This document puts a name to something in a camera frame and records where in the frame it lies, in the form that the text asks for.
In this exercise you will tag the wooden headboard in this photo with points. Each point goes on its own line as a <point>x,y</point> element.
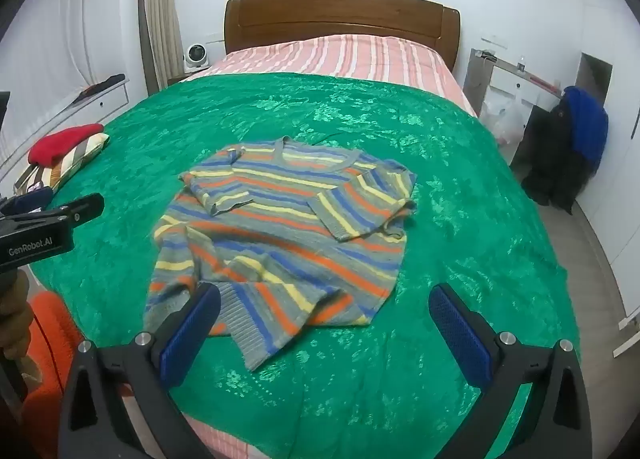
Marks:
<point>340,14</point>

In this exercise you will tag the white plastic bag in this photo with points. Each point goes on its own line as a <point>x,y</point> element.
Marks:
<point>510,121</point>

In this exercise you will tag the pink striped bed sheet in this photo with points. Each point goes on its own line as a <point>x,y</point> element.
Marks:
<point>350,56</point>

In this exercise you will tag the striped pillow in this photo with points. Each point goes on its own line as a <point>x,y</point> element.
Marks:
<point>82,156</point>

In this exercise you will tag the orange fleece clothing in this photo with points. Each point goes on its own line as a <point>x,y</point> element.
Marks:
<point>55,369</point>

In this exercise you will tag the dark blue cloth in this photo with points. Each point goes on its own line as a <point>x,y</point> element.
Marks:
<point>32,199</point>

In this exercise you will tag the green satin blanket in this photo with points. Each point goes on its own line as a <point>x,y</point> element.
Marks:
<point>450,189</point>

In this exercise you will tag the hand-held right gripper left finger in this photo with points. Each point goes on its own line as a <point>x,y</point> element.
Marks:
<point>190,334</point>

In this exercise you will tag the small clear bottle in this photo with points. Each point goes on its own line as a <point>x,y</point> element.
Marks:
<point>522,64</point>

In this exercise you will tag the black jacket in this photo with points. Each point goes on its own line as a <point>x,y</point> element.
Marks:
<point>550,159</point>

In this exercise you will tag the white wardrobe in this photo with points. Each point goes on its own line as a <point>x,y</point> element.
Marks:
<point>615,199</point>

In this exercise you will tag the white sheer curtain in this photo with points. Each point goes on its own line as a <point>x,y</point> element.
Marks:
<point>50,29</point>

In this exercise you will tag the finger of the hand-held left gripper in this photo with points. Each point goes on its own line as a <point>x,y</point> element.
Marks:
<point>87,206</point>

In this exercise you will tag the white desk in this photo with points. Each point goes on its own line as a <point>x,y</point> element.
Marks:
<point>505,84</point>

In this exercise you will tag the blue jacket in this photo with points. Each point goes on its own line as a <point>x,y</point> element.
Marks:
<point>587,129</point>

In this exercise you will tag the person's left hand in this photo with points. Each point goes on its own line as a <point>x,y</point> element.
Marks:
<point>12,319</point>

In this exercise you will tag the small white fan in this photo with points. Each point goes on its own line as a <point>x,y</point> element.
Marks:
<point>195,58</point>

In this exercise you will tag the dark clothes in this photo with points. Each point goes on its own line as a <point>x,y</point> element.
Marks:
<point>102,83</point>

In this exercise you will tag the beige curtain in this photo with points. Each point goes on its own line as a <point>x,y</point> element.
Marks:
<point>160,14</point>

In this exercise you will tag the striped knit sweater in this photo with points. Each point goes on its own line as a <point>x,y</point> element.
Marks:
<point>280,239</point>

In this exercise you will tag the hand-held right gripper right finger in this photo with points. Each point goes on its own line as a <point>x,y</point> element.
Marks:
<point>457,334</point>

